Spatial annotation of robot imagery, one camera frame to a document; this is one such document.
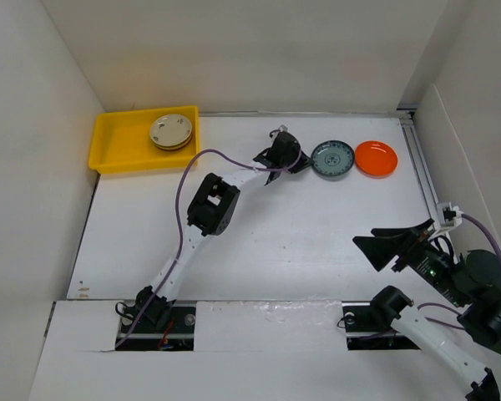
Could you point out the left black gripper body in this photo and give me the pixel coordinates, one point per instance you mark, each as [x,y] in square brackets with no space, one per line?
[293,154]

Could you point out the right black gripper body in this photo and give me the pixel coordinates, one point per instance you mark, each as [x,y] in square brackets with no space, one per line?
[431,262]

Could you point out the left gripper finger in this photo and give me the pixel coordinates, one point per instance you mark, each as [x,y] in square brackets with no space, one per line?
[272,176]
[303,162]

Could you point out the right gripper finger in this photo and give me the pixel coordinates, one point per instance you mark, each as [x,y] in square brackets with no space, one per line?
[380,256]
[384,241]

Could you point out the blue patterned plate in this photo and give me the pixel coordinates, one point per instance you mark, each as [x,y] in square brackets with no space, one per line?
[332,159]

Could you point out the orange plate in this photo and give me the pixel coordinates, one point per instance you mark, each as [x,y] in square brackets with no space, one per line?
[376,158]

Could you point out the cream patterned plate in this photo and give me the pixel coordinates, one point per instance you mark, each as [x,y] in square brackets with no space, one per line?
[170,129]

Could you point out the yellow brown plate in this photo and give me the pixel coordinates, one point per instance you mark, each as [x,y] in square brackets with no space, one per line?
[178,146]

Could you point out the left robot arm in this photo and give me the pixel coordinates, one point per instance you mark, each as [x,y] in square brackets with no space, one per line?
[208,215]

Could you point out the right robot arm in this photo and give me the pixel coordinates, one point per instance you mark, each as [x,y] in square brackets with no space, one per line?
[470,284]

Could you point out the yellow plastic bin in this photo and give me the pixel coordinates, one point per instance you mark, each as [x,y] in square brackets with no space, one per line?
[121,141]

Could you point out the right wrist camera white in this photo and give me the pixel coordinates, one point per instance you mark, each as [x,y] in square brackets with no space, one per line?
[449,216]

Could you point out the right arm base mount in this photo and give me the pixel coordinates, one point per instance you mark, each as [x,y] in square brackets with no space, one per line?
[365,333]

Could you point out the aluminium rail right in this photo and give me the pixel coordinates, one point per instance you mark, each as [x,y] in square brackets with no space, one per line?
[409,132]

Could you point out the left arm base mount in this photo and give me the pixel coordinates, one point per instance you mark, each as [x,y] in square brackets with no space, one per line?
[177,335]

